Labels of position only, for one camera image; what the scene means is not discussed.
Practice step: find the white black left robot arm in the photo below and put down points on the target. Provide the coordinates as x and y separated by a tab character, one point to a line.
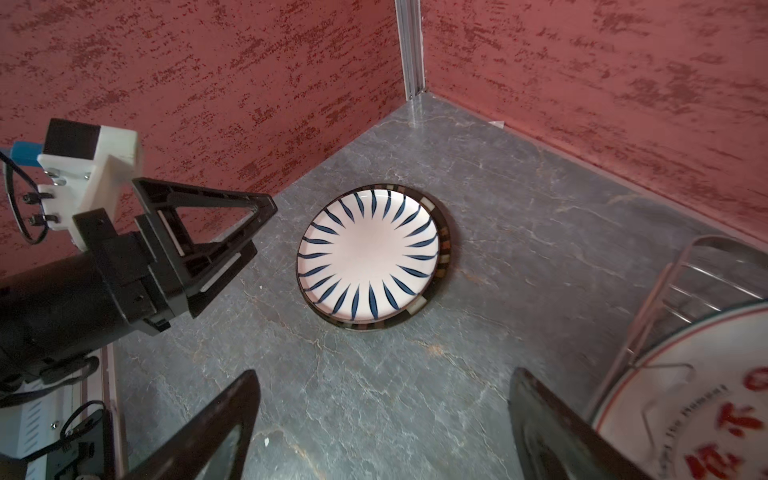
53	318

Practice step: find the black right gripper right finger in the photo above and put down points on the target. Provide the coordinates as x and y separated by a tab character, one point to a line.
553	442

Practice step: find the white plate blue ray pattern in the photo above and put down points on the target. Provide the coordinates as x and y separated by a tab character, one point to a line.
369	255

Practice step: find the aluminium corner post left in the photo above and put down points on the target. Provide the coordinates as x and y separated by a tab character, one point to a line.
409	24

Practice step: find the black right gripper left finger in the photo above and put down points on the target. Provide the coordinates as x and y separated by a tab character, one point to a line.
215	443

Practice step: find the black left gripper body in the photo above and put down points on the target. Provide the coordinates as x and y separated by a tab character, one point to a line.
138	288

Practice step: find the brown striped rim plate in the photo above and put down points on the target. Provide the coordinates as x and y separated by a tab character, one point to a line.
441	264

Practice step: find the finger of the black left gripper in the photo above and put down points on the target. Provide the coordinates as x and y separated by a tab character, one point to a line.
222	276
161	201

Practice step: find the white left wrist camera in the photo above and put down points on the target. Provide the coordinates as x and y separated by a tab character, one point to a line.
87	164

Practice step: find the metal wire dish rack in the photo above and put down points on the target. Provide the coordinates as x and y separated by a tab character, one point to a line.
712	274

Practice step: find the white plate green red rim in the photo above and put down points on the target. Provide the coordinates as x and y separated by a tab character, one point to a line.
695	405

